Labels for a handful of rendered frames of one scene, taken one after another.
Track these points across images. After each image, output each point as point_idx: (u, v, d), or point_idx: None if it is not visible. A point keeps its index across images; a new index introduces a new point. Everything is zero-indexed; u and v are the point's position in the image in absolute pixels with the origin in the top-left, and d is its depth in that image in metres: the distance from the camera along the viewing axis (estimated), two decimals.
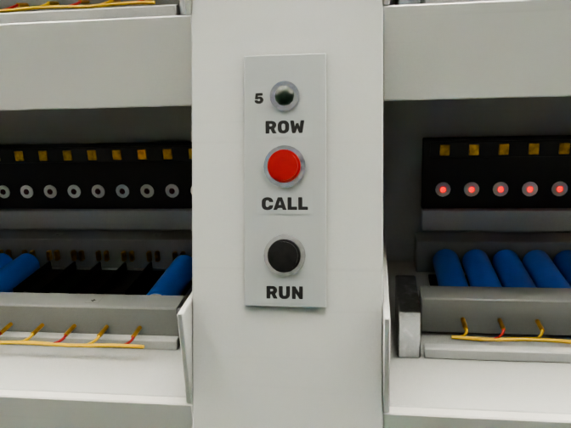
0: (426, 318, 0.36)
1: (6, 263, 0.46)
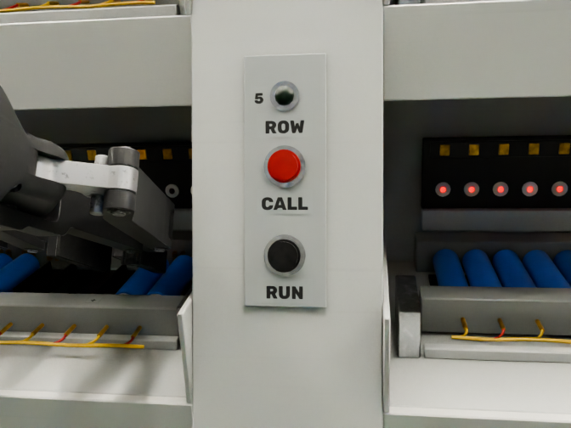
0: (426, 318, 0.36)
1: (6, 263, 0.46)
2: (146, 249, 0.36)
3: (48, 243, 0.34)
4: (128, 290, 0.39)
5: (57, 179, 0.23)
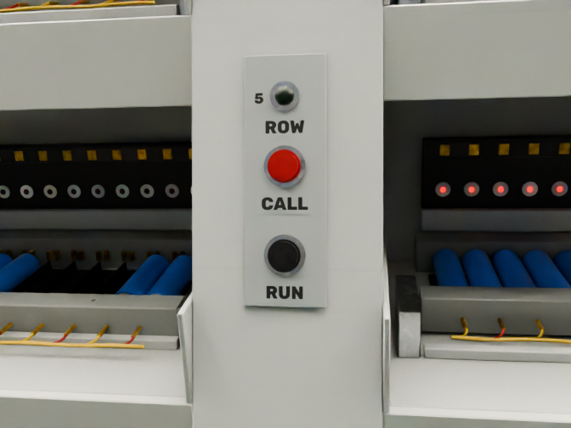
0: (426, 318, 0.36)
1: (6, 263, 0.46)
2: None
3: None
4: (128, 290, 0.39)
5: None
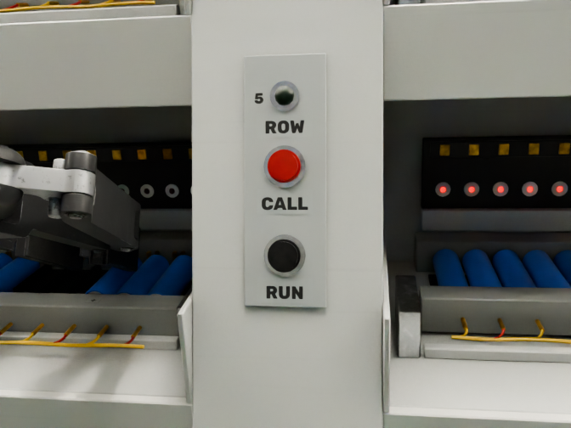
0: (426, 318, 0.36)
1: (6, 263, 0.46)
2: (115, 248, 0.36)
3: (16, 243, 0.34)
4: (128, 290, 0.39)
5: (14, 183, 0.23)
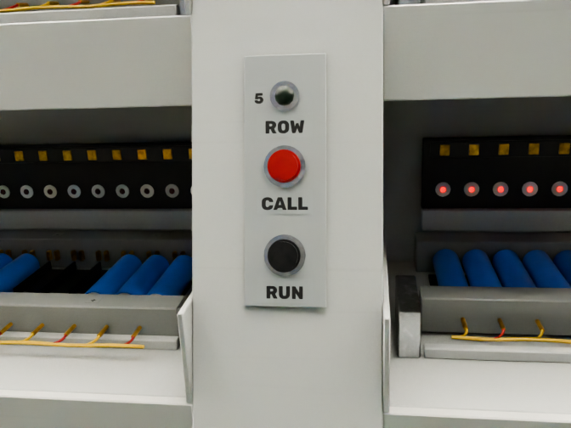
0: (426, 318, 0.36)
1: (6, 263, 0.46)
2: None
3: None
4: (128, 290, 0.39)
5: None
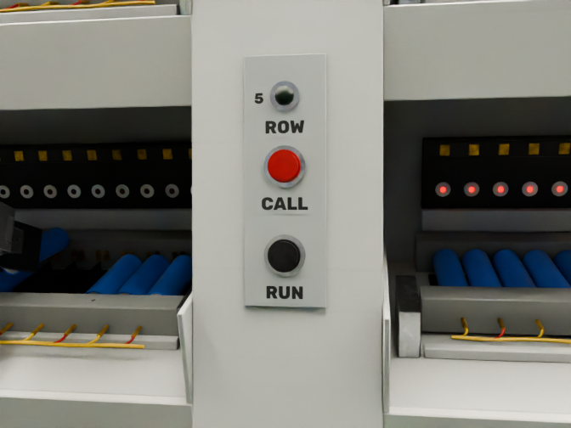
0: (426, 318, 0.36)
1: None
2: None
3: None
4: (128, 290, 0.39)
5: None
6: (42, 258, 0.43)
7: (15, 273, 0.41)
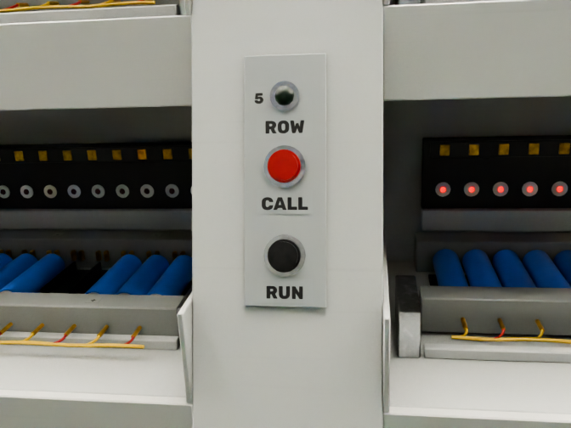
0: (426, 318, 0.36)
1: (6, 263, 0.46)
2: None
3: None
4: (128, 290, 0.39)
5: None
6: (41, 286, 0.43)
7: None
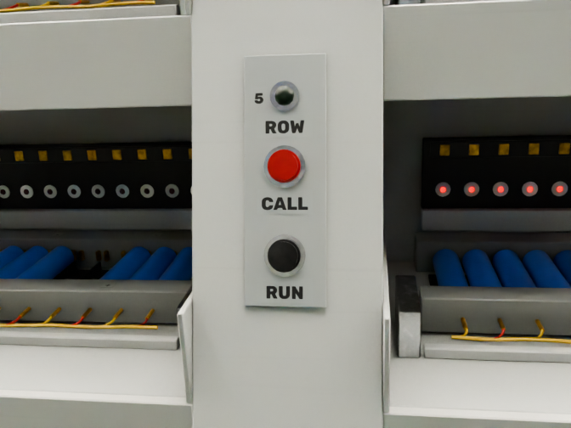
0: (426, 318, 0.36)
1: (17, 256, 0.47)
2: None
3: None
4: (138, 280, 0.41)
5: None
6: (52, 277, 0.44)
7: None
